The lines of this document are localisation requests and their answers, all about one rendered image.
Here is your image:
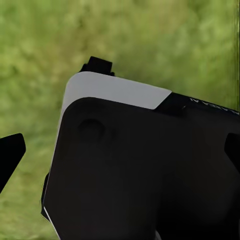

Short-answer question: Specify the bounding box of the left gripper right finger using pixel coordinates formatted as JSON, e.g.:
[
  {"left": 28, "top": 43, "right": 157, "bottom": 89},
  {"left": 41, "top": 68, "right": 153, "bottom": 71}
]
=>
[{"left": 224, "top": 133, "right": 240, "bottom": 173}]

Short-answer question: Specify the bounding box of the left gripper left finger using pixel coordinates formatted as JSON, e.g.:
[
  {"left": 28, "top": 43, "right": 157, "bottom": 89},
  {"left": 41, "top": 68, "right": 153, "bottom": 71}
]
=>
[{"left": 0, "top": 133, "right": 26, "bottom": 193}]

